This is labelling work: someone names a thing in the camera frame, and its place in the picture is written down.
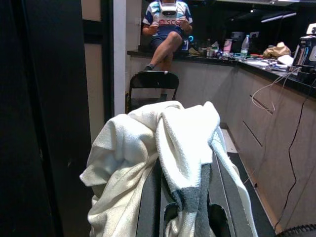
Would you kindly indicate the tall black cabinet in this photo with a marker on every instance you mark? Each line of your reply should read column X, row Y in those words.
column 42, row 111

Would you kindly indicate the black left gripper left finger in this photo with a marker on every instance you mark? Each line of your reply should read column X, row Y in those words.
column 150, row 197

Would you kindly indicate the long ceiling light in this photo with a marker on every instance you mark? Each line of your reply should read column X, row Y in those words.
column 279, row 16

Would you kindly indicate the white woven towel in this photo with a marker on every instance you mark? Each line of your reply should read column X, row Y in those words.
column 123, row 153

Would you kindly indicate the crumpled brown paper bag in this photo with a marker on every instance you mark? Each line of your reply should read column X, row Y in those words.
column 277, row 50

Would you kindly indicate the black kitchen worktop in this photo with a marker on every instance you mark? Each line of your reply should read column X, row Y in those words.
column 247, row 64

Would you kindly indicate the clear plastic water bottle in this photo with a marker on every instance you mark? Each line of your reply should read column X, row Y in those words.
column 245, row 47

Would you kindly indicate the white terry sock grey toe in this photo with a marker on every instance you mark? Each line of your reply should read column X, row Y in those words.
column 182, row 148

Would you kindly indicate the person in blue white shirt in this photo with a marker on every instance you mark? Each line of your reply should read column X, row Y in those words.
column 168, row 34

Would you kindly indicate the black folding chair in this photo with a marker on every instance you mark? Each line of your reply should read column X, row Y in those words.
column 153, row 81

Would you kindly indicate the pink container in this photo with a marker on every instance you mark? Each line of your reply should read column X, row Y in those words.
column 227, row 47

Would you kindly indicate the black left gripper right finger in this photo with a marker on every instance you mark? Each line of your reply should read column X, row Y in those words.
column 232, row 205

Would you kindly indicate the beige kitchen base cabinets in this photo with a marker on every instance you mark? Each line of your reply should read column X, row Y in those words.
column 266, row 138

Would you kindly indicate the black coffee machine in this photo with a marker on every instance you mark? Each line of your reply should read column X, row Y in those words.
column 306, row 54

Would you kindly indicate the white VR headset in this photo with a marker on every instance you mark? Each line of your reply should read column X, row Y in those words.
column 169, row 8

